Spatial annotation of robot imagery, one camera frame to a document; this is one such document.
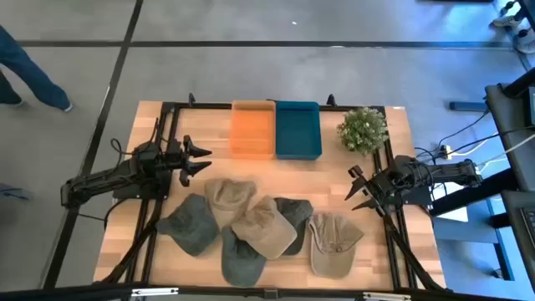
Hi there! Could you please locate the white cable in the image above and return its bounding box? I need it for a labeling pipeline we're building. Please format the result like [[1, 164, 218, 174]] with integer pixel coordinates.
[[453, 132, 535, 166]]

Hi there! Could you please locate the blue floor bar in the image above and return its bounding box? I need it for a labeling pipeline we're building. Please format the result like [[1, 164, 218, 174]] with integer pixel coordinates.
[[449, 99, 489, 113]]

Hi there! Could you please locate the tan baseball cap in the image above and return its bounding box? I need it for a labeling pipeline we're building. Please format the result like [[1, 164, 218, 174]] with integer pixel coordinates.
[[308, 212, 364, 279], [203, 177, 257, 230], [231, 195, 298, 261]]

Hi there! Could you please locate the silver metal bracket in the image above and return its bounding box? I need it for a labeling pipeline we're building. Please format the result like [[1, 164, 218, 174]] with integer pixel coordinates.
[[131, 287, 179, 298], [362, 292, 413, 301]]

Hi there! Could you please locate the orange plastic bin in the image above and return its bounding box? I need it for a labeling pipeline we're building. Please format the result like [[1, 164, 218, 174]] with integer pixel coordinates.
[[229, 99, 277, 161]]

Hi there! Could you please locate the teal plastic bin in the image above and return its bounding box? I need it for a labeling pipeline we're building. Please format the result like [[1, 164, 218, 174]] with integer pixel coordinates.
[[275, 100, 324, 161]]

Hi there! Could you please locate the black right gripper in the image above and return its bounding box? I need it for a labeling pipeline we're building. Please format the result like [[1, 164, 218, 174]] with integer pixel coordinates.
[[344, 165, 396, 217]]

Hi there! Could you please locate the black desk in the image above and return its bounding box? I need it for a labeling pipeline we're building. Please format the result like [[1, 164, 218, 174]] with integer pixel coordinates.
[[484, 69, 535, 193]]

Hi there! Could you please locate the person's white shoe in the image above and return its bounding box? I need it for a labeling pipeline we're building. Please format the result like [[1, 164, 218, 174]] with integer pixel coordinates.
[[489, 14, 523, 29], [512, 28, 535, 54]]

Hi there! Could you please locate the green potted plant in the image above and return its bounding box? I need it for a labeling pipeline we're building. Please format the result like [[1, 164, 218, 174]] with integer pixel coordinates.
[[336, 106, 390, 156]]

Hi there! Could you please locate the dark green baseball cap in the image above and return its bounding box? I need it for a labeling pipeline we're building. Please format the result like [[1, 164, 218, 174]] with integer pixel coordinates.
[[155, 192, 220, 257], [273, 196, 314, 257], [220, 225, 268, 288]]

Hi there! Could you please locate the black cable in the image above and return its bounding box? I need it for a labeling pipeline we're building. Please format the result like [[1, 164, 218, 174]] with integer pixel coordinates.
[[413, 109, 491, 162]]

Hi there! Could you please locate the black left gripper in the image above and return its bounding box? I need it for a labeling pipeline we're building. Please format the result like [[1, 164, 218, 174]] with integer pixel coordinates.
[[165, 135, 213, 188]]

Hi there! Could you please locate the person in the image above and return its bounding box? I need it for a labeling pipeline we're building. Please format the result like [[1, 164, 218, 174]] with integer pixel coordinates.
[[0, 24, 74, 113]]

